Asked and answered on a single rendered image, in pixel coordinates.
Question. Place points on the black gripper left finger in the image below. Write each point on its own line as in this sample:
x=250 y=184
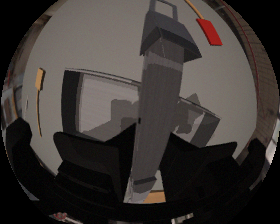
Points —
x=113 y=157

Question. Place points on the wooden board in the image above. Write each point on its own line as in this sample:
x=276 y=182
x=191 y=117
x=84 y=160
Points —
x=155 y=196

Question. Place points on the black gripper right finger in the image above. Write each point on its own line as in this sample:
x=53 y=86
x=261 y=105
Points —
x=182 y=162

